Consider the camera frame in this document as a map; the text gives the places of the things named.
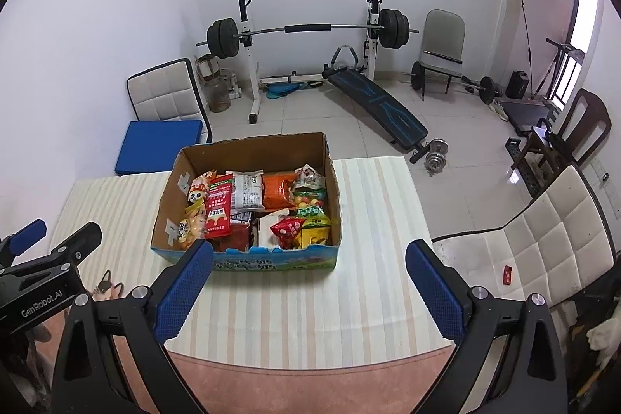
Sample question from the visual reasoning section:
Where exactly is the window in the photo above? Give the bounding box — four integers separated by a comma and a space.
553, 0, 602, 109

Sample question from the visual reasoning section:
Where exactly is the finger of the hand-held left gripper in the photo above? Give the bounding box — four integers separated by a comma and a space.
0, 219, 48, 257
46, 221, 104, 269

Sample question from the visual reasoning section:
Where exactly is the white padded cushion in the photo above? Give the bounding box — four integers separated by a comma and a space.
127, 59, 213, 143

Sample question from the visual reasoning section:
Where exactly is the red triangular snack packet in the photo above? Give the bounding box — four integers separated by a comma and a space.
270, 217, 304, 250

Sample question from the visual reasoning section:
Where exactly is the black floor barbell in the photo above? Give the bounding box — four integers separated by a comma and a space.
411, 61, 505, 104

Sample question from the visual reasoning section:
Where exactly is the glass jar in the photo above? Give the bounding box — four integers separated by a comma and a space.
208, 69, 231, 113

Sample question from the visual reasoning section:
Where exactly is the green candy packet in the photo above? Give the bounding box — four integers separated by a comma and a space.
291, 188, 331, 221

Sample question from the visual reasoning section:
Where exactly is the cardboard box with blue print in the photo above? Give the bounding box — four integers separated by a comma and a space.
150, 132, 343, 273

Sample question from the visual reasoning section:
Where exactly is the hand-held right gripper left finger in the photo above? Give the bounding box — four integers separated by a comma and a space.
51, 239, 214, 414

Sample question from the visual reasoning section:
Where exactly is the treadmill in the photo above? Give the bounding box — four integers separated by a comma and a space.
500, 38, 588, 136

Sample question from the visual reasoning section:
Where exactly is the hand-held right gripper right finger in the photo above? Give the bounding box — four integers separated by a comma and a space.
405, 239, 568, 414

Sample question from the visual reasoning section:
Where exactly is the printed cloth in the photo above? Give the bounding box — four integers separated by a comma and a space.
92, 271, 128, 301

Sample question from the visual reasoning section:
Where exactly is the black power strip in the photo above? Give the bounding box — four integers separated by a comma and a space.
505, 137, 549, 197

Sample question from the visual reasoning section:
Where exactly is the plain orange snack packet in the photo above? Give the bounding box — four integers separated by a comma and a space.
262, 171, 298, 211

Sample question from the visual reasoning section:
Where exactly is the white padded chair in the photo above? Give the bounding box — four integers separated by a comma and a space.
431, 164, 621, 313

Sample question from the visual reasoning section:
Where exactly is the blue twist disc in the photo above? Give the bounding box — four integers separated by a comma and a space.
266, 81, 309, 97

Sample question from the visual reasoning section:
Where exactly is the dark red snack packet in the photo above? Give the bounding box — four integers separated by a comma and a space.
228, 220, 258, 252

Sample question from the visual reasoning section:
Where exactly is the blue mat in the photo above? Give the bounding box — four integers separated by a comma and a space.
115, 119, 203, 176

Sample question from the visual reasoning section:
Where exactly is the grey chair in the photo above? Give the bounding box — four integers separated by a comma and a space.
420, 9, 467, 100

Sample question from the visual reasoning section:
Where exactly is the black speaker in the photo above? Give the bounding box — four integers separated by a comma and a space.
506, 71, 531, 99

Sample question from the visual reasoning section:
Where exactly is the white cloth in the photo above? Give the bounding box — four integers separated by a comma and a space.
586, 314, 621, 366

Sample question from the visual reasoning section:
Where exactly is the white barbell rack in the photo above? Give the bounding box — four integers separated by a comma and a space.
235, 0, 386, 124

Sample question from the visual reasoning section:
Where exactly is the black sit-up bench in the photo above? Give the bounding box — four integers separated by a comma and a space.
321, 45, 430, 153

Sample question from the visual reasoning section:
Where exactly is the pink blanket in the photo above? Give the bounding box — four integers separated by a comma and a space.
29, 307, 467, 414

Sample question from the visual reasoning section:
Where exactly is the yellow crinkled snack packet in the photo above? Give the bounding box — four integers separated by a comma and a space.
296, 220, 332, 248

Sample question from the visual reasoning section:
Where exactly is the chrome dumbbell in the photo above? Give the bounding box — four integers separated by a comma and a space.
410, 139, 449, 175

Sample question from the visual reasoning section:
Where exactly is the striped tablecloth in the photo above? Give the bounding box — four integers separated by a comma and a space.
49, 156, 457, 369

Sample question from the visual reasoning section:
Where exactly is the barbell with black plates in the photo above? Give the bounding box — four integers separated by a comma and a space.
196, 10, 419, 58

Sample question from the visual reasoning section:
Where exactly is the yellow puffs snack packet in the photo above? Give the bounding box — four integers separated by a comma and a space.
177, 205, 207, 250

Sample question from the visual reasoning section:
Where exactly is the orange yellow snack packet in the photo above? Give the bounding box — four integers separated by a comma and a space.
188, 170, 217, 206

